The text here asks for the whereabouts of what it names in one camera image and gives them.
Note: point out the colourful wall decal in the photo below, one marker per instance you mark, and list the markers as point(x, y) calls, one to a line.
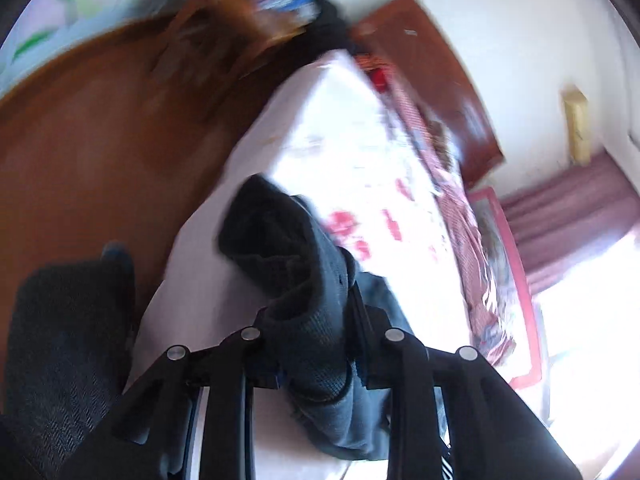
point(75, 5)

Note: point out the person's dark trouser leg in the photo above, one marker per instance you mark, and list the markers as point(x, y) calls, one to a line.
point(60, 350)

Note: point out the wooden chair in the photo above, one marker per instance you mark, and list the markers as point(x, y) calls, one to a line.
point(210, 35)

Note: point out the pink bed guard rail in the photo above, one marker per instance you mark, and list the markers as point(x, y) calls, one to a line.
point(520, 310)

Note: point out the beige wall box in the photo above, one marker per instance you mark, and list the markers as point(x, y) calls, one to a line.
point(576, 125)

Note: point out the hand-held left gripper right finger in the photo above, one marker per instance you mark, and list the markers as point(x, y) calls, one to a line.
point(361, 340)

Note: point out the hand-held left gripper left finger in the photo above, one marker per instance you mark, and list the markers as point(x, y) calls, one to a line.
point(262, 360)

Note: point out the wooden headboard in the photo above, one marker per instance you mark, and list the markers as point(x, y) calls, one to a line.
point(440, 60)

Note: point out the black pants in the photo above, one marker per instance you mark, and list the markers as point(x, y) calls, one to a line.
point(300, 270)

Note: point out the pink patterned quilt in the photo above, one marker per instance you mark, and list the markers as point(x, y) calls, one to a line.
point(465, 240)

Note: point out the bed with white floral sheet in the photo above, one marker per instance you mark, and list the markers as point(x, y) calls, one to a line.
point(300, 160)

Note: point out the black clothing pile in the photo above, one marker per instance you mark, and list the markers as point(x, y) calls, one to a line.
point(330, 25)

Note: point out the red cloth item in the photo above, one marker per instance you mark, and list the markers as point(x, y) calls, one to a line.
point(378, 79)

